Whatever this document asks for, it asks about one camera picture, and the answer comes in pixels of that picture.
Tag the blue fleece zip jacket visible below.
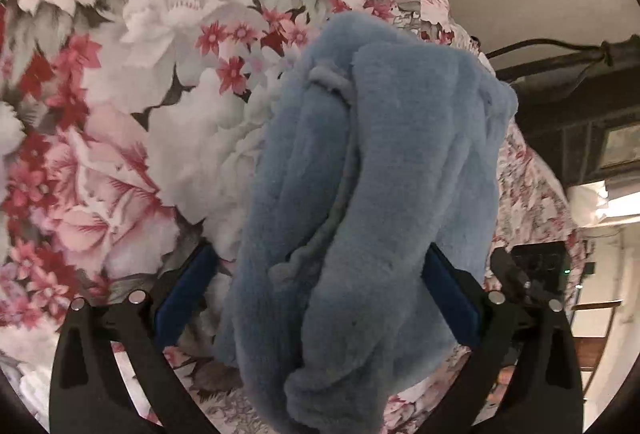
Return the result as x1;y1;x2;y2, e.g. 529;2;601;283
214;12;518;433

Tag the dark wooden cabinet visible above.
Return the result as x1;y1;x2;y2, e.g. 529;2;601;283
512;61;639;187

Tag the floral bed sheet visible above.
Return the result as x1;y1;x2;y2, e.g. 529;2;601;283
1;0;584;433

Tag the black metal bed frame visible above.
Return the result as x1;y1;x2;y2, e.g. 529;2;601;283
486;35;639;82

